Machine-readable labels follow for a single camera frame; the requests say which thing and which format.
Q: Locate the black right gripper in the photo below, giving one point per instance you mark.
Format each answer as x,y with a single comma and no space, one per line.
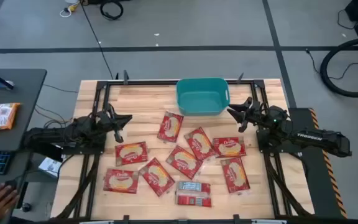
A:
255,116

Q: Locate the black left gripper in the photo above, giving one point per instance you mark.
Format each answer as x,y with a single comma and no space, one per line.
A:
107,121

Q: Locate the red popcorn bag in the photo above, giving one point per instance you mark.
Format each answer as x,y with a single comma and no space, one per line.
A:
120,181
131,153
200,143
183,161
156,176
170,126
228,147
235,175

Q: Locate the popcorn bag showing label side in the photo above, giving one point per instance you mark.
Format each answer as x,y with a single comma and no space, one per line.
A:
193,194

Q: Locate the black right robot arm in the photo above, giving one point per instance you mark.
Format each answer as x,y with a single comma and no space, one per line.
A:
315,138

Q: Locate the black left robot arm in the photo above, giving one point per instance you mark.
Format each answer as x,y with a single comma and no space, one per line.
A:
57,133

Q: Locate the teal plastic basket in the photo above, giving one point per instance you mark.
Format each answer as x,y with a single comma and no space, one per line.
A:
202,104

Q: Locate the black control box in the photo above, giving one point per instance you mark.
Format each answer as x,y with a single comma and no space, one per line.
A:
47,151

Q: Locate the white box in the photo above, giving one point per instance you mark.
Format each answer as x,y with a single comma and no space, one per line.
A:
50,167

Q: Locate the dark grey desk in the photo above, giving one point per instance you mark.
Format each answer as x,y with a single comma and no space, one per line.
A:
26,93

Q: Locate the black platform with hazard stripe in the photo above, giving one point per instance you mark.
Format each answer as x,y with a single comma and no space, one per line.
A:
315,186

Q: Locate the orange snack bag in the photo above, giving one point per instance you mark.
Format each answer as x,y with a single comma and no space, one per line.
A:
2,116

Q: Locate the black caster wheel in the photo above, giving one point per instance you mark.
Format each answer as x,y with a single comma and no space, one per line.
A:
26,207

